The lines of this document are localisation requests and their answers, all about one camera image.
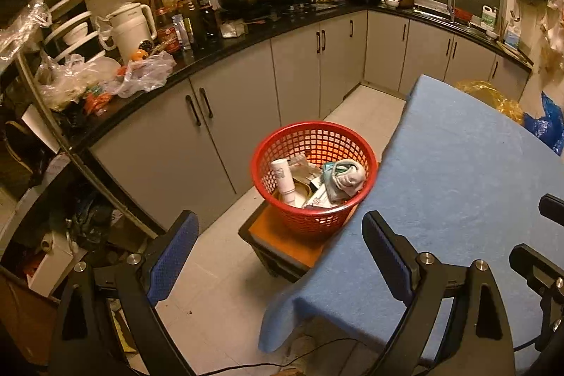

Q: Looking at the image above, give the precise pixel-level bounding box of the white green wrapper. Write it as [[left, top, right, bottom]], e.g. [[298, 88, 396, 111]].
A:
[[322, 159, 366, 203]]

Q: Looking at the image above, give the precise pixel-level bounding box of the white medicine box large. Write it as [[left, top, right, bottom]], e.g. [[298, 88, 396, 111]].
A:
[[303, 184, 343, 209]]

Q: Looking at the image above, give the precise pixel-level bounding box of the small white bottle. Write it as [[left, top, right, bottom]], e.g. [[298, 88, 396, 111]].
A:
[[270, 158, 295, 206]]

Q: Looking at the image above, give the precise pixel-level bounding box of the brown square paper bowl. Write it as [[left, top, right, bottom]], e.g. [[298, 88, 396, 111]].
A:
[[277, 181, 313, 208]]

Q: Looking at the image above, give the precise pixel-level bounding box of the white plastic wrapper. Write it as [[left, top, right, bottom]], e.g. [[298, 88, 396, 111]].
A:
[[288, 153, 322, 189]]

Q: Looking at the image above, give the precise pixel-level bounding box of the blue plastic bag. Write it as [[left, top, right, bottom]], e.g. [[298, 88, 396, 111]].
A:
[[524, 92, 564, 156]]

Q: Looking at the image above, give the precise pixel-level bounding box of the blue table cloth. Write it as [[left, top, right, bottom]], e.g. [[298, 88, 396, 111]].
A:
[[258, 76, 563, 373]]

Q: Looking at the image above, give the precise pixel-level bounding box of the orange stool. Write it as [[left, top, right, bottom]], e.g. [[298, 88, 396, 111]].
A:
[[238, 201, 340, 283]]

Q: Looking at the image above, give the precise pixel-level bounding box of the red plastic mesh basket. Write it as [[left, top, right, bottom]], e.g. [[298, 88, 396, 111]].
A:
[[251, 121, 379, 239]]

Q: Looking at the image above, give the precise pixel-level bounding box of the yellow plastic bag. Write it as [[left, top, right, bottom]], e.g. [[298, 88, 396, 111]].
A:
[[454, 80, 524, 126]]

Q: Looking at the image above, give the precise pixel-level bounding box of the clear plastic bags pile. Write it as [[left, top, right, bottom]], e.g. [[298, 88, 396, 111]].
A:
[[35, 51, 176, 112]]

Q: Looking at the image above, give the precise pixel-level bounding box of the white detergent jug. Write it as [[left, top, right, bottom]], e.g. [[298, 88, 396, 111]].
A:
[[480, 5, 498, 31]]

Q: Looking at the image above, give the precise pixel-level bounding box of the dark sauce bottle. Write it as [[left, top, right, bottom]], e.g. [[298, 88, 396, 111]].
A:
[[193, 0, 221, 43]]

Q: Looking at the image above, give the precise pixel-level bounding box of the white electric kettle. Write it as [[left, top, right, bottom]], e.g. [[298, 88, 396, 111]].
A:
[[94, 2, 158, 63]]

